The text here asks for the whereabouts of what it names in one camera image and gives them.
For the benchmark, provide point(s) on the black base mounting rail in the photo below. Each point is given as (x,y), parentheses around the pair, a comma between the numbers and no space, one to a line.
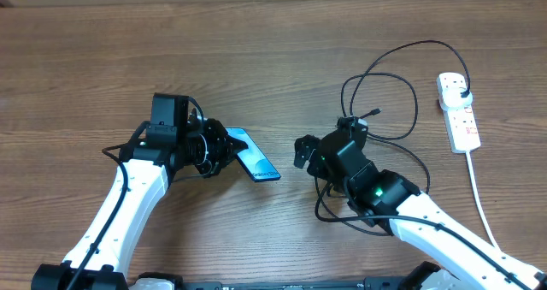
(368,283)

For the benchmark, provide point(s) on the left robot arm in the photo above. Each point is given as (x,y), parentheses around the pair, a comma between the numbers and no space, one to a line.
(176,135)

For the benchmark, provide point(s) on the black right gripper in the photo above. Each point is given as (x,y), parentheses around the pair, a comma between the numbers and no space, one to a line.
(319,168)

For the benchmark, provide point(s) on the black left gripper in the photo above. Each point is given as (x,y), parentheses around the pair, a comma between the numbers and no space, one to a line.
(224,149)

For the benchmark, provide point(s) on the white charger plug adapter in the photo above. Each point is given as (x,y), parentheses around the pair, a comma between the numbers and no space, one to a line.
(452,99)

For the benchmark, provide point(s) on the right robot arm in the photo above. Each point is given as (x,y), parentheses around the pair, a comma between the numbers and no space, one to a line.
(389,200)

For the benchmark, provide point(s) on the white power extension strip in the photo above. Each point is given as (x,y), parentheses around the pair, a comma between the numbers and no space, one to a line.
(461,125)

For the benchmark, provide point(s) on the blue Samsung Galaxy smartphone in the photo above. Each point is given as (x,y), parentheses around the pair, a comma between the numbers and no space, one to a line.
(252,159)

